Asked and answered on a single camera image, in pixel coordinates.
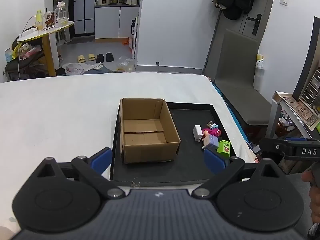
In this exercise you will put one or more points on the person's right hand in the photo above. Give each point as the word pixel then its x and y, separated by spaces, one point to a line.
pixel 315 202

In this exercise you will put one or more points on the grey chair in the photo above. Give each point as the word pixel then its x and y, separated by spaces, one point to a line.
pixel 237 80

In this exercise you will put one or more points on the round table with yellow legs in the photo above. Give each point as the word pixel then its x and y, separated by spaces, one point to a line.
pixel 46 33

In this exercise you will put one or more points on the grey side table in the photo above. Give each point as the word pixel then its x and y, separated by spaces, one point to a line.
pixel 292 120

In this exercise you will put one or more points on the patterned wooden tray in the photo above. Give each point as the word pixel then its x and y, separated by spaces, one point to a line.
pixel 300 110

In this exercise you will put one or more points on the black chair with clutter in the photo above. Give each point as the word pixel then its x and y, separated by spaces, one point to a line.
pixel 22 60

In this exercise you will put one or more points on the brown cardboard box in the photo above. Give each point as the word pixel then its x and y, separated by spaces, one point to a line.
pixel 147 132

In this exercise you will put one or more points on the clear plastic bag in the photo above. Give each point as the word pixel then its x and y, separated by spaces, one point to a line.
pixel 125 65

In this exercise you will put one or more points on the white charger plug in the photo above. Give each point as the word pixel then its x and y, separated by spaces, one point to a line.
pixel 197 132

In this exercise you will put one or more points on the yellow bottle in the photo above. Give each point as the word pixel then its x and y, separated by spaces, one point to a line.
pixel 39 20

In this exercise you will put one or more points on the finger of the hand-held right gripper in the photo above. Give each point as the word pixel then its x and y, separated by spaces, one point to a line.
pixel 271 146

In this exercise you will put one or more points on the green toy bin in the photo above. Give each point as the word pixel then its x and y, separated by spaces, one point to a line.
pixel 223 148

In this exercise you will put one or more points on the white light switch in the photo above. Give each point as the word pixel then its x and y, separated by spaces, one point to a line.
pixel 284 0

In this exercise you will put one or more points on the yellow slipper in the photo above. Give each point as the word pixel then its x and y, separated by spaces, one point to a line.
pixel 91 57
pixel 81 59

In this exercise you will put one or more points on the black-framed glass door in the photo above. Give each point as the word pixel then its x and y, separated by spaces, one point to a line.
pixel 82 7

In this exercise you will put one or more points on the dark framed panel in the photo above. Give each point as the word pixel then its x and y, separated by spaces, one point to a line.
pixel 308 75

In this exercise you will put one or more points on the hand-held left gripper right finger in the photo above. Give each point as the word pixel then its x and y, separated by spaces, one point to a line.
pixel 215 161

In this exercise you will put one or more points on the white cabinet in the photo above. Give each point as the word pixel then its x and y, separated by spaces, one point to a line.
pixel 115 21

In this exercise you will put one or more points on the yellow-capped white bottle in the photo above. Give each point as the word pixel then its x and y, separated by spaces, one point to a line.
pixel 260 61

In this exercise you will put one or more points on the clear water jug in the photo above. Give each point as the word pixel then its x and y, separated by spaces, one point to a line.
pixel 60 15

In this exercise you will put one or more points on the white spray bottle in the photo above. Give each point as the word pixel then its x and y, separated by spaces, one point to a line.
pixel 133 27

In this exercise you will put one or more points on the black tray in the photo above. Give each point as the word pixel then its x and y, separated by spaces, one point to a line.
pixel 190 155

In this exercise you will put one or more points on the orange floor item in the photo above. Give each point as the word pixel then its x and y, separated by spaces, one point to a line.
pixel 124 42

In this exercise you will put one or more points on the grey door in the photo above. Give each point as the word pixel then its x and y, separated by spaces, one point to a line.
pixel 225 42

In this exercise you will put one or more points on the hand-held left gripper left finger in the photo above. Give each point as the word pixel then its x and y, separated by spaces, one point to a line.
pixel 101 160

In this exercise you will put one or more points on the blue printed bed sheet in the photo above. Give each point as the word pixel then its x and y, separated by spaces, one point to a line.
pixel 232 110

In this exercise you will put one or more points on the pink hooded figurine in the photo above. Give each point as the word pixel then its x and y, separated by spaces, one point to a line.
pixel 211 131

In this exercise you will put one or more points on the black slipper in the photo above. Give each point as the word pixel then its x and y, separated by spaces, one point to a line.
pixel 109 57
pixel 100 58

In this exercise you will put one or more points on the purple and cream box toy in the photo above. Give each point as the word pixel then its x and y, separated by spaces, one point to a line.
pixel 212 142

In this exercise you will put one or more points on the clear toy mug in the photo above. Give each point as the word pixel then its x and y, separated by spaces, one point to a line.
pixel 210 124

